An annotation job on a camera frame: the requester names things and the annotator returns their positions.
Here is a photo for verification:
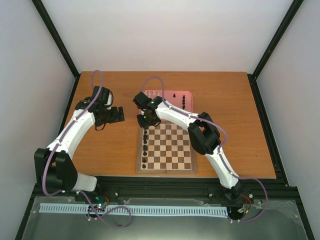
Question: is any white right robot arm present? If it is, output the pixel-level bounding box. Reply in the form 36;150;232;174
133;92;243;202

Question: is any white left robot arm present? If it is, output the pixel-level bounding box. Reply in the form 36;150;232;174
34;86;125;202

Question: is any wooden chessboard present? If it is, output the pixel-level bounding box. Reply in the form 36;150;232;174
136;121;197;174

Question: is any pink plastic tray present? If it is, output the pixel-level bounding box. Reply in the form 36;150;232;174
133;90;196;129

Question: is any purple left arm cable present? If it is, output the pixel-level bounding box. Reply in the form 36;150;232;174
41;69;132;229

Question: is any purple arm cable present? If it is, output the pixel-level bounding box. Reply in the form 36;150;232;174
141;75;269;223
41;69;132;229

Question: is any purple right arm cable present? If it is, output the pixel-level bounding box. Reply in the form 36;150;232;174
141;75;269;223

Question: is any black aluminium frame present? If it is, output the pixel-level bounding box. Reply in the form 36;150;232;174
14;0;316;240

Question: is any light blue cable duct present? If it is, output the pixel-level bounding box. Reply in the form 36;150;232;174
38;203;228;218

